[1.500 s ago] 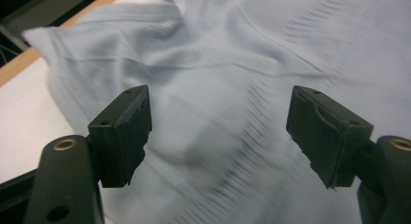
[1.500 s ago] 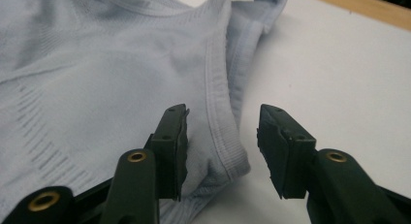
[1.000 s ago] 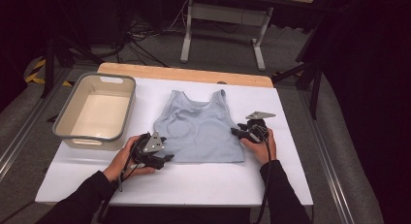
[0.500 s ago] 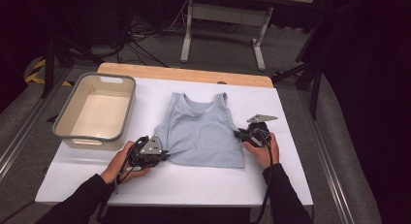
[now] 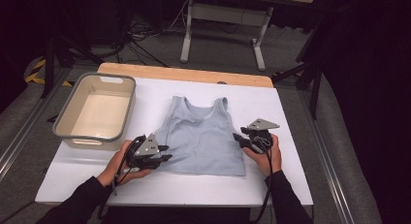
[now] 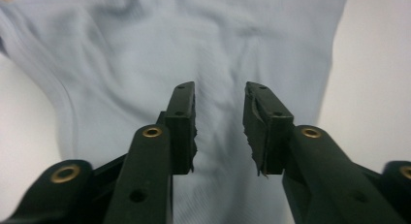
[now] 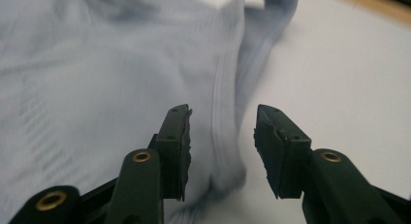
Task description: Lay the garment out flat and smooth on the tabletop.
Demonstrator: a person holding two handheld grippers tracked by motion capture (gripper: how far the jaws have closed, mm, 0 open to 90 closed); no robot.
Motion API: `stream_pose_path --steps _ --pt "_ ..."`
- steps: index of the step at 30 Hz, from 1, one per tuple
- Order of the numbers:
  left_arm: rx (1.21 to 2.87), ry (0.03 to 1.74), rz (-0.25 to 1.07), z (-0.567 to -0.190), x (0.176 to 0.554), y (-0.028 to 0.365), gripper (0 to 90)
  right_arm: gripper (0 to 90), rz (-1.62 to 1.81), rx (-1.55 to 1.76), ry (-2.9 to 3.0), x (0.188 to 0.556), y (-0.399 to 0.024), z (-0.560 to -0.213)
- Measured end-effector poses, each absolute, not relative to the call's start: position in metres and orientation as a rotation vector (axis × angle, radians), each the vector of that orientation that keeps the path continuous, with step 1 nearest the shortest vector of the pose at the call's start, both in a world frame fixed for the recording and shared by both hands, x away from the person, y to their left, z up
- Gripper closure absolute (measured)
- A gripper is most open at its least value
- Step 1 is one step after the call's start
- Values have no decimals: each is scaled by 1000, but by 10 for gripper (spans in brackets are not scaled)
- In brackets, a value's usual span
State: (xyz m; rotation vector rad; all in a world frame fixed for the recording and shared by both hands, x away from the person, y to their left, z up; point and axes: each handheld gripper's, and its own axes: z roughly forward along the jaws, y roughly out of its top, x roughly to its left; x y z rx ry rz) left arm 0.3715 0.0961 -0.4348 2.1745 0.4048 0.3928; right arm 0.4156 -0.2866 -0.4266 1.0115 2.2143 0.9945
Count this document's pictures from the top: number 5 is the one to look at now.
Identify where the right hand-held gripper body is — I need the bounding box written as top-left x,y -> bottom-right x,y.
240,117 -> 281,154

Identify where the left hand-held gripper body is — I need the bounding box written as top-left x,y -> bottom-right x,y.
124,133 -> 163,172

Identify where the light blue tank top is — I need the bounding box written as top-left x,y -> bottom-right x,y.
153,95 -> 246,177

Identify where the beige plastic basket grey rim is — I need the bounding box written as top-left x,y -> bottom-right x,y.
51,72 -> 138,152

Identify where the person's right hand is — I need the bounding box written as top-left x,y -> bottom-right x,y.
242,133 -> 283,177

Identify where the person's left hand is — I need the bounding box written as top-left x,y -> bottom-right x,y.
96,140 -> 153,188

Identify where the white board table cover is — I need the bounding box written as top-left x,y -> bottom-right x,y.
34,77 -> 314,208

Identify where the black tripod stand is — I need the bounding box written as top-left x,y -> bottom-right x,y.
40,33 -> 106,99
270,19 -> 324,121

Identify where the white-legged wooden desk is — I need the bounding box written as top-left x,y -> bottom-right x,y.
179,0 -> 314,73

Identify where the yellow black hazard tape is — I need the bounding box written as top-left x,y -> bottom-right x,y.
24,58 -> 74,88

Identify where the left hand-held gripper black cable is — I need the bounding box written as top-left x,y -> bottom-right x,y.
96,136 -> 146,220

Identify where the hand-held gripper black cable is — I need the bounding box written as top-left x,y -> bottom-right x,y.
251,136 -> 274,224
96,136 -> 146,220

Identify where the right hand-held gripper black cable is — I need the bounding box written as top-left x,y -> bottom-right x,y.
251,136 -> 274,224

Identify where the metal floor rail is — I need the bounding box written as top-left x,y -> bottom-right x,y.
299,87 -> 357,224
0,67 -> 71,181

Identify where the bundle of floor cables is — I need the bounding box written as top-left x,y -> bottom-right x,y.
103,0 -> 192,68

